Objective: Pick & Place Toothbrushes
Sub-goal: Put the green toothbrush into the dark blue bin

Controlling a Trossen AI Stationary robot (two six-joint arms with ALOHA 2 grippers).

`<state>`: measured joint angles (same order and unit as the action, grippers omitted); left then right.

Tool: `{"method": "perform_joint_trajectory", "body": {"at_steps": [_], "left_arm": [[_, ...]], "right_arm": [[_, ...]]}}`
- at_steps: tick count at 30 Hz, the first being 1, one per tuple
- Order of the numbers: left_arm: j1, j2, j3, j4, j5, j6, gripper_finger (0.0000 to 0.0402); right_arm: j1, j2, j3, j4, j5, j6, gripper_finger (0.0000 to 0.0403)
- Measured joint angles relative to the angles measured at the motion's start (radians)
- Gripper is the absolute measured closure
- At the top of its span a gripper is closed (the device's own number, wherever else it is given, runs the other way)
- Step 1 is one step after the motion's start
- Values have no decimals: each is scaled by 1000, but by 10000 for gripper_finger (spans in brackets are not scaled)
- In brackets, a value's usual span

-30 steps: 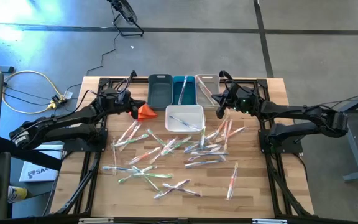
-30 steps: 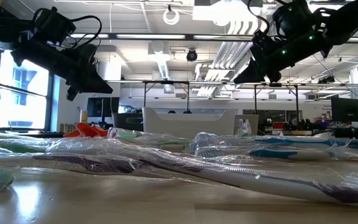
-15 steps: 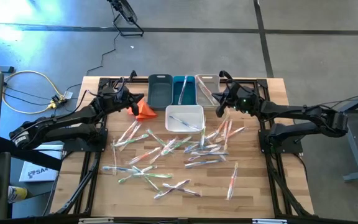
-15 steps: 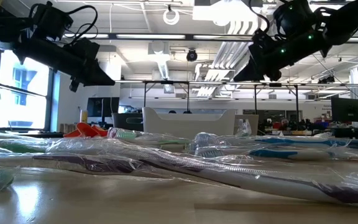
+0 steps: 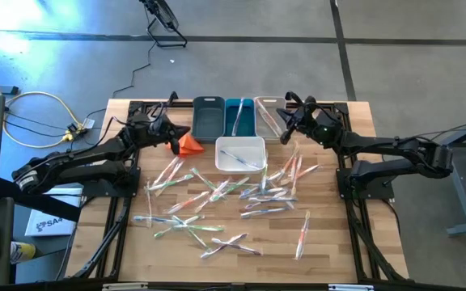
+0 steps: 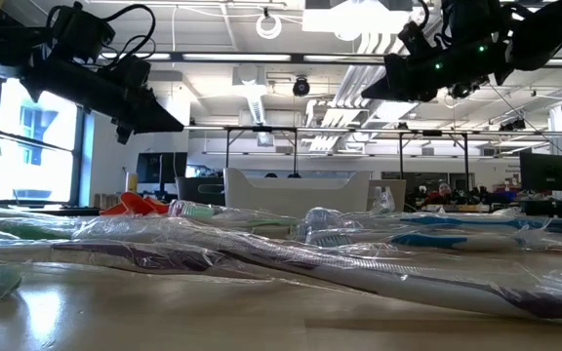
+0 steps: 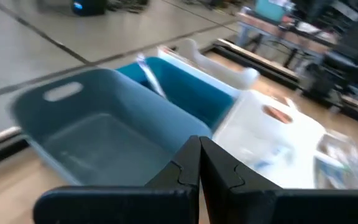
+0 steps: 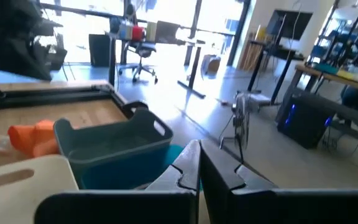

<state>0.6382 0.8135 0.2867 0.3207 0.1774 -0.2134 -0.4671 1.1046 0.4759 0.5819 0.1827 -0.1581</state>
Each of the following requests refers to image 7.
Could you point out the blue toothbrush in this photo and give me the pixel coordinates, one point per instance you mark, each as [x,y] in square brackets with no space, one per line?
[272,158]

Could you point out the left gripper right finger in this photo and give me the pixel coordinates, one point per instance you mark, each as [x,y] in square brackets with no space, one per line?
[259,205]

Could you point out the wooden workbench blue legs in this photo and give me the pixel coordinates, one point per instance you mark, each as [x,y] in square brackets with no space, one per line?
[275,29]

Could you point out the black computer tower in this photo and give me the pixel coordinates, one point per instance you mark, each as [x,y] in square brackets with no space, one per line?
[89,7]

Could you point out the teal plastic bin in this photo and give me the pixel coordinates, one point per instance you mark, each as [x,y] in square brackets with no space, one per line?
[194,93]

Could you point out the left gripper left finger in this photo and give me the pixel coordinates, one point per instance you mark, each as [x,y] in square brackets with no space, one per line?
[166,205]

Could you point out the grey plastic bin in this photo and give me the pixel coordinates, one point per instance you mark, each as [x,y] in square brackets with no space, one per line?
[104,124]

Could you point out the translucent cream plastic bin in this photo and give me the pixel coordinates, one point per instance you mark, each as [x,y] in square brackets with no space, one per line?
[222,71]

